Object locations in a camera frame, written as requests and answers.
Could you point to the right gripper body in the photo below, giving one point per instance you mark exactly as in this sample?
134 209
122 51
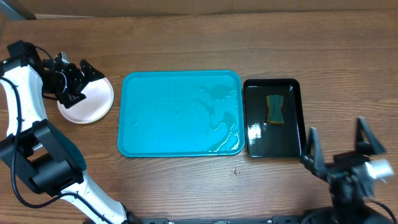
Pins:
340 167

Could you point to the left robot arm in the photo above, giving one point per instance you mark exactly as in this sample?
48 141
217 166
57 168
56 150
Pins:
45 165

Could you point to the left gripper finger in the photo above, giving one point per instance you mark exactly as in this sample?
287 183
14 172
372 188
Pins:
68 100
90 74

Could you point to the black rectangular tray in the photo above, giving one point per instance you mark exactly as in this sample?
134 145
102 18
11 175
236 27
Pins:
264 140

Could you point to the teal plastic tray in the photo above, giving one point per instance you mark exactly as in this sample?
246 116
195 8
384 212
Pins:
181 114

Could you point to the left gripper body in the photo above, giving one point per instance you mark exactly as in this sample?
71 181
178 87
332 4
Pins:
68 84

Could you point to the green yellow sponge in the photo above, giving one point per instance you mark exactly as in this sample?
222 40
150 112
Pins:
274 109

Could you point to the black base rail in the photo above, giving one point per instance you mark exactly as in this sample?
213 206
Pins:
283 219

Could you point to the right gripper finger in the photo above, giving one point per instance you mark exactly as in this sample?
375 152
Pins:
313 159
366 143

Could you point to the pinkish white plate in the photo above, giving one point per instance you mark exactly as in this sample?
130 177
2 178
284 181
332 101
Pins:
98 102

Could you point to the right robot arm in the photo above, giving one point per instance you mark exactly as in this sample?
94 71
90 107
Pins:
364 210

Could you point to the small debris on table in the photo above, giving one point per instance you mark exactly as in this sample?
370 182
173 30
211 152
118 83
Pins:
235 170

